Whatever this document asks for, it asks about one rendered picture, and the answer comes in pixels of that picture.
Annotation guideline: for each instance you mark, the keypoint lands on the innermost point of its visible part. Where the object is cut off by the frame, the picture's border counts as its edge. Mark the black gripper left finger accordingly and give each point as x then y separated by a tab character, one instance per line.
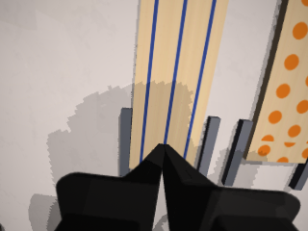
133	196

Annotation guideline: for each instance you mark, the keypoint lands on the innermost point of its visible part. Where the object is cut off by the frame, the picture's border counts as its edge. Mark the tan strip with orange dots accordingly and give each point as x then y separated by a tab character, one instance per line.
280	123

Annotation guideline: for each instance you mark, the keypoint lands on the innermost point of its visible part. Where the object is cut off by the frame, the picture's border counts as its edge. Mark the long tan wooden strip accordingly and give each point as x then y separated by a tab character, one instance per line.
177	53

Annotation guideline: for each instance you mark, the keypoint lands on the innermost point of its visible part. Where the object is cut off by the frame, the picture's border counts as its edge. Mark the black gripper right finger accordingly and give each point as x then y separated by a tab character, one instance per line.
193	201

